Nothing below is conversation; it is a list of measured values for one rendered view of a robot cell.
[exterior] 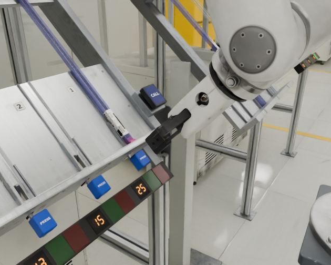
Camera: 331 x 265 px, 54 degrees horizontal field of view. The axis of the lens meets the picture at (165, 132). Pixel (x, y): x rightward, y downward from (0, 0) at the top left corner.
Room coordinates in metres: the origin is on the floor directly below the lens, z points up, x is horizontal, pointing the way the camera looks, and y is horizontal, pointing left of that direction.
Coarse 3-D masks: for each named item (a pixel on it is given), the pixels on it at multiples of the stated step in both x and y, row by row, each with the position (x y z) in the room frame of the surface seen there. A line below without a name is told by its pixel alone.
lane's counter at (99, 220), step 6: (96, 210) 0.43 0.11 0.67; (90, 216) 0.41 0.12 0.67; (96, 216) 0.42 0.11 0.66; (102, 216) 0.42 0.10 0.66; (90, 222) 0.41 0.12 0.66; (96, 222) 0.41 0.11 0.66; (102, 222) 0.41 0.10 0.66; (108, 222) 0.42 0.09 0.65; (96, 228) 0.40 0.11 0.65; (102, 228) 0.41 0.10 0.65
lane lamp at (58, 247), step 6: (54, 240) 0.36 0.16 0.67; (60, 240) 0.36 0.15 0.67; (48, 246) 0.35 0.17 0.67; (54, 246) 0.35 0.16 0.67; (60, 246) 0.36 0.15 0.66; (66, 246) 0.36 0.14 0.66; (54, 252) 0.34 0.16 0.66; (60, 252) 0.35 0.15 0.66; (66, 252) 0.35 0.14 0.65; (72, 252) 0.35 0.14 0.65; (54, 258) 0.34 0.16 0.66; (60, 258) 0.34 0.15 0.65; (66, 258) 0.34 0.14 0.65; (60, 264) 0.33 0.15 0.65
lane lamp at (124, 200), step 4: (120, 192) 0.48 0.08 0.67; (124, 192) 0.48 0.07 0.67; (116, 196) 0.47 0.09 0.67; (120, 196) 0.47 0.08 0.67; (124, 196) 0.47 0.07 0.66; (128, 196) 0.48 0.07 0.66; (116, 200) 0.46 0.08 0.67; (120, 200) 0.46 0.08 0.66; (124, 200) 0.47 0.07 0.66; (128, 200) 0.47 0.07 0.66; (132, 200) 0.47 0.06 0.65; (120, 204) 0.46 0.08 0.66; (124, 204) 0.46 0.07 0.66; (128, 204) 0.46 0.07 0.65; (132, 204) 0.47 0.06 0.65; (124, 208) 0.45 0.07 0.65; (128, 208) 0.46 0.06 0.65
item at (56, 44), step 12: (24, 0) 0.71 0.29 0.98; (36, 12) 0.70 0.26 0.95; (36, 24) 0.68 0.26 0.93; (48, 36) 0.66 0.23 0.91; (60, 48) 0.65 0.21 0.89; (72, 60) 0.64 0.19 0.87; (72, 72) 0.63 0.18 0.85; (84, 84) 0.61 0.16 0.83; (96, 96) 0.60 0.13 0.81; (108, 108) 0.59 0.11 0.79
